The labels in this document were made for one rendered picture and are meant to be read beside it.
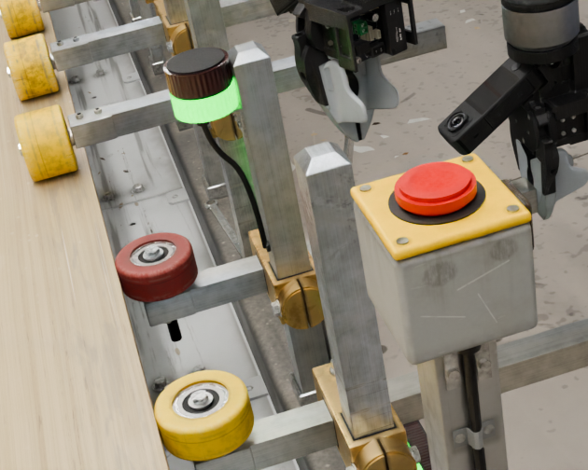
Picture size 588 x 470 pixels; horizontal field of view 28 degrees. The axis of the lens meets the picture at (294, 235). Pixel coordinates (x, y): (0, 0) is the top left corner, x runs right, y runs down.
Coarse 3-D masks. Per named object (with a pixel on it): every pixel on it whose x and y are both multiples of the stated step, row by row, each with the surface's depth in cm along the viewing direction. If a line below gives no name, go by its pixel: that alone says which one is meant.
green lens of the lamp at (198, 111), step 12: (216, 96) 105; (228, 96) 106; (180, 108) 106; (192, 108) 105; (204, 108) 105; (216, 108) 105; (228, 108) 106; (180, 120) 107; (192, 120) 106; (204, 120) 105
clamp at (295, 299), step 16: (256, 240) 124; (272, 272) 118; (304, 272) 117; (272, 288) 118; (288, 288) 116; (304, 288) 115; (272, 304) 117; (288, 304) 116; (304, 304) 118; (320, 304) 117; (288, 320) 117; (304, 320) 117; (320, 320) 118
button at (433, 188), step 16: (400, 176) 58; (416, 176) 58; (432, 176) 57; (448, 176) 57; (464, 176) 57; (400, 192) 57; (416, 192) 56; (432, 192) 56; (448, 192) 56; (464, 192) 56; (416, 208) 56; (432, 208) 56; (448, 208) 56
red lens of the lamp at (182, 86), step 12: (168, 60) 107; (228, 60) 105; (168, 72) 105; (204, 72) 103; (216, 72) 104; (228, 72) 105; (168, 84) 105; (180, 84) 104; (192, 84) 104; (204, 84) 104; (216, 84) 104; (228, 84) 105; (180, 96) 105; (192, 96) 104
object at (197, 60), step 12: (204, 48) 107; (216, 48) 107; (180, 60) 106; (192, 60) 106; (204, 60) 105; (216, 60) 105; (180, 72) 104; (192, 72) 103; (204, 96) 104; (240, 108) 107; (240, 120) 108; (204, 132) 109; (216, 144) 110; (228, 156) 111; (240, 168) 112; (252, 192) 113; (252, 204) 114; (264, 240) 116
